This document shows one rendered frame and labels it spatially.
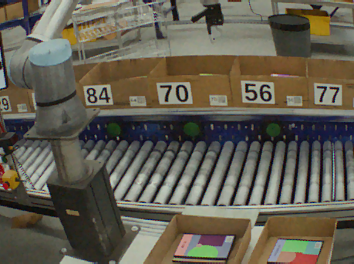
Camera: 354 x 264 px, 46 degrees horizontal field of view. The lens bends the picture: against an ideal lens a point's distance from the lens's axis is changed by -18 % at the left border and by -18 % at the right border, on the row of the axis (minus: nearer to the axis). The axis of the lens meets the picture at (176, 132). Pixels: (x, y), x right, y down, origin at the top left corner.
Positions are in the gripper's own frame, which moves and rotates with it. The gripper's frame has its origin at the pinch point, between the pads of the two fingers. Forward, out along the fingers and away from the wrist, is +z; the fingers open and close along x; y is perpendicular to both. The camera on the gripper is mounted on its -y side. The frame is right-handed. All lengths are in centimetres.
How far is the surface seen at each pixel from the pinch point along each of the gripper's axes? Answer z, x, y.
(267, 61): 17.1, 13.2, 26.0
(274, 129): 36, -24, 28
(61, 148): -3, -103, -34
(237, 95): 23.6, -14.7, 10.9
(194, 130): 37.7, -21.4, -10.0
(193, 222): 35, -90, 1
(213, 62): 18.3, 15.3, -3.5
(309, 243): 39, -102, 45
